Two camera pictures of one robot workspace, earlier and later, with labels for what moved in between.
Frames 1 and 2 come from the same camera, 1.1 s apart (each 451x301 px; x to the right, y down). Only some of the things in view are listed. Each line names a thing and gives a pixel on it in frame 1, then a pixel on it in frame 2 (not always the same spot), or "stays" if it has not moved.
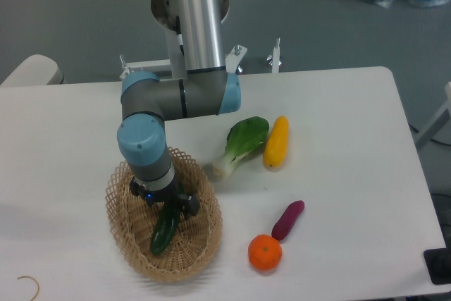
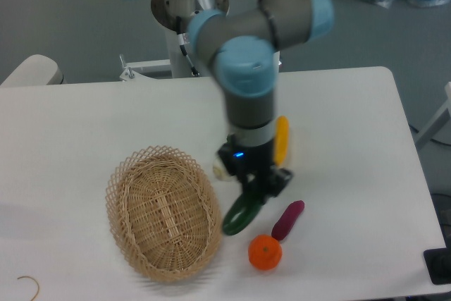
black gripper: [169, 197] → [252, 163]
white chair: [35, 70] stays
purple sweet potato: [287, 220] stays
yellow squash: [277, 144] stays
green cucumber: [168, 223] → [241, 215]
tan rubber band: [27, 277] stays
